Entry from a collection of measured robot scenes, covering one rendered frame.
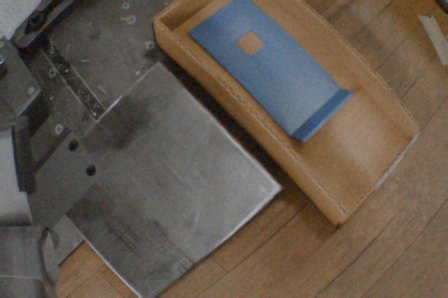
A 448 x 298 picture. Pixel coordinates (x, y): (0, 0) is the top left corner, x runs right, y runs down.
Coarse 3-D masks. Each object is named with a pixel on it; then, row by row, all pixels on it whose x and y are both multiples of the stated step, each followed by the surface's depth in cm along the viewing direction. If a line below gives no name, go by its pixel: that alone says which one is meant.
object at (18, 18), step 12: (0, 0) 110; (12, 0) 110; (24, 0) 109; (36, 0) 109; (0, 12) 109; (12, 12) 109; (24, 12) 109; (0, 24) 109; (12, 24) 109; (0, 36) 108
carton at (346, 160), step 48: (192, 0) 108; (288, 0) 108; (192, 48) 111; (336, 48) 108; (240, 96) 110; (384, 96) 105; (288, 144) 109; (336, 144) 109; (384, 144) 108; (336, 192) 107
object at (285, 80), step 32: (192, 32) 111; (224, 32) 111; (256, 32) 111; (224, 64) 110; (256, 64) 110; (288, 64) 110; (256, 96) 109; (288, 96) 109; (320, 96) 109; (352, 96) 107; (288, 128) 109
